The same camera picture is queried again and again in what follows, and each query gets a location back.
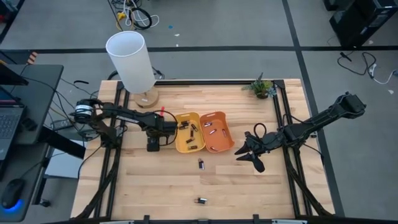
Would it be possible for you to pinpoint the orange plastic bin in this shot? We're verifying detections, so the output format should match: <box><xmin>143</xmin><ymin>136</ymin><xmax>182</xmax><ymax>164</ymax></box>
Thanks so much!
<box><xmin>199</xmin><ymin>111</ymin><xmax>236</xmax><ymax>154</ymax></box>

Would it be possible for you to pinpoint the white floor cable with plug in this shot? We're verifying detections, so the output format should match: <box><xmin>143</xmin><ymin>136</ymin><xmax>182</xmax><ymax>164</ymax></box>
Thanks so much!
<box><xmin>368</xmin><ymin>63</ymin><xmax>398</xmax><ymax>85</ymax></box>

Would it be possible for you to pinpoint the black aluminium table frame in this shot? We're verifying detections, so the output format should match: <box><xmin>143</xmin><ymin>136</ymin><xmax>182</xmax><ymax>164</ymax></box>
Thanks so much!
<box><xmin>73</xmin><ymin>79</ymin><xmax>335</xmax><ymax>224</ymax></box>

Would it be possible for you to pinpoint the black floor cable with plug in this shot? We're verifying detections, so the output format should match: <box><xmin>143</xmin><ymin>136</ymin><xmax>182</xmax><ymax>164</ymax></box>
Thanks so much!
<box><xmin>337</xmin><ymin>51</ymin><xmax>377</xmax><ymax>76</ymax></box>

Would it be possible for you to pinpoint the black machine box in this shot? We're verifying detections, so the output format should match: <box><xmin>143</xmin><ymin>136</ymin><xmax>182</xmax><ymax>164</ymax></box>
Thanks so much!
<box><xmin>328</xmin><ymin>0</ymin><xmax>398</xmax><ymax>48</ymax></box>

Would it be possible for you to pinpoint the black coiled floor cable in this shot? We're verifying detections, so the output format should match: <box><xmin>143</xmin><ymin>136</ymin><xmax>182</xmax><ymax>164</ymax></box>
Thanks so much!
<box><xmin>129</xmin><ymin>6</ymin><xmax>153</xmax><ymax>31</ymax></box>

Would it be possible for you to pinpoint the black desk foot bar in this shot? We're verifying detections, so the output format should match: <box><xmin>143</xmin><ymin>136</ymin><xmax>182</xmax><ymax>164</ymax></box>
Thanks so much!
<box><xmin>39</xmin><ymin>126</ymin><xmax>86</xmax><ymax>159</ymax></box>

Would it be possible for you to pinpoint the black computer mouse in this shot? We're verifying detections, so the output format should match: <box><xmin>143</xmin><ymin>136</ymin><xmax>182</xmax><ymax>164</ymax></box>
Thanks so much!
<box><xmin>1</xmin><ymin>178</ymin><xmax>25</xmax><ymax>210</ymax></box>

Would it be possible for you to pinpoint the white flat board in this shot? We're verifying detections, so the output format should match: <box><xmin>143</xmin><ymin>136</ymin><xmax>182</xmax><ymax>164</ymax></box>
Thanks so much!
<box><xmin>44</xmin><ymin>139</ymin><xmax>86</xmax><ymax>180</ymax></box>

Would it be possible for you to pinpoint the small potted succulent plant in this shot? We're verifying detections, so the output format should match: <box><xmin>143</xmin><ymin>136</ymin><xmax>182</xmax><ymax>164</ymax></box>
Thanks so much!
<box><xmin>241</xmin><ymin>72</ymin><xmax>277</xmax><ymax>100</ymax></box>

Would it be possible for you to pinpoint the yellow floor cable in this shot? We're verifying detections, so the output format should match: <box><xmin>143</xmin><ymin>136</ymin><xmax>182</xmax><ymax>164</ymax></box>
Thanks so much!
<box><xmin>114</xmin><ymin>11</ymin><xmax>128</xmax><ymax>32</ymax></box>

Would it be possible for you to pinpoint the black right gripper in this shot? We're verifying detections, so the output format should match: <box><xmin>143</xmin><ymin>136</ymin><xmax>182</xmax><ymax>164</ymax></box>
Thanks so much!
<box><xmin>234</xmin><ymin>130</ymin><xmax>285</xmax><ymax>174</ymax></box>

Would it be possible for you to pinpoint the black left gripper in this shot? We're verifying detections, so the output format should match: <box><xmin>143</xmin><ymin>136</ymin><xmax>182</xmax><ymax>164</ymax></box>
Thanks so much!
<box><xmin>145</xmin><ymin>118</ymin><xmax>179</xmax><ymax>152</ymax></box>

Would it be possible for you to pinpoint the black side desk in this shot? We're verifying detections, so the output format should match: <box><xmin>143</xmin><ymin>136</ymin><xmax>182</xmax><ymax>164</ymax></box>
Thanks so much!
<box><xmin>0</xmin><ymin>63</ymin><xmax>65</xmax><ymax>224</ymax></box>

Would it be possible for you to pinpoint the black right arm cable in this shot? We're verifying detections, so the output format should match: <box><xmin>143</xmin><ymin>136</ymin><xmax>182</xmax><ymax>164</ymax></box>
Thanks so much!
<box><xmin>252</xmin><ymin>122</ymin><xmax>268</xmax><ymax>139</ymax></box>

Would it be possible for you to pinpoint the yellow plastic bin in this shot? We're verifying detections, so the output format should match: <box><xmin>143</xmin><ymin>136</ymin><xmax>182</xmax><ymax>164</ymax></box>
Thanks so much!
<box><xmin>174</xmin><ymin>111</ymin><xmax>206</xmax><ymax>154</ymax></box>

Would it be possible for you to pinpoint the grey laptop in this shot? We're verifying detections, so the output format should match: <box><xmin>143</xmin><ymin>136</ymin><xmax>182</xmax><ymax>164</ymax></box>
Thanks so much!
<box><xmin>0</xmin><ymin>86</ymin><xmax>26</xmax><ymax>161</ymax></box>

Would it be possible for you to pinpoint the small black desk device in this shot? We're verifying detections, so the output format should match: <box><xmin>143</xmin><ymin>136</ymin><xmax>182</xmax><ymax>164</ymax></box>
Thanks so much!
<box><xmin>21</xmin><ymin>117</ymin><xmax>38</xmax><ymax>131</ymax></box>

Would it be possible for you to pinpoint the black power brick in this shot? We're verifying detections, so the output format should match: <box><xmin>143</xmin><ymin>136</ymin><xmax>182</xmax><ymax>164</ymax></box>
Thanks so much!
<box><xmin>50</xmin><ymin>119</ymin><xmax>75</xmax><ymax>131</ymax></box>

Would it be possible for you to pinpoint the black monitor edge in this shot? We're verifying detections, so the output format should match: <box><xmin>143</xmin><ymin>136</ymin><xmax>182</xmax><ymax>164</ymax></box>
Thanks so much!
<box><xmin>0</xmin><ymin>63</ymin><xmax>29</xmax><ymax>86</ymax></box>

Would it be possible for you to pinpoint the white shade wooden lamp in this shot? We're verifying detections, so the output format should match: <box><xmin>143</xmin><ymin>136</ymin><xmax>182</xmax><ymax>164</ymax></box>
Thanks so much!
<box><xmin>105</xmin><ymin>30</ymin><xmax>160</xmax><ymax>109</ymax></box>

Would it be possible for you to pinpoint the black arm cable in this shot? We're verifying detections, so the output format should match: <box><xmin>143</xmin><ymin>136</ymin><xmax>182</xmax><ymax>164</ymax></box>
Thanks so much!
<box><xmin>252</xmin><ymin>122</ymin><xmax>268</xmax><ymax>139</ymax></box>
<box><xmin>154</xmin><ymin>110</ymin><xmax>178</xmax><ymax>147</ymax></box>

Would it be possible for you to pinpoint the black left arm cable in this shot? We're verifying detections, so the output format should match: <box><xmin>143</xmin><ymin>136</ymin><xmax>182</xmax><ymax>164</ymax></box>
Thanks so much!
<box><xmin>154</xmin><ymin>110</ymin><xmax>178</xmax><ymax>147</ymax></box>

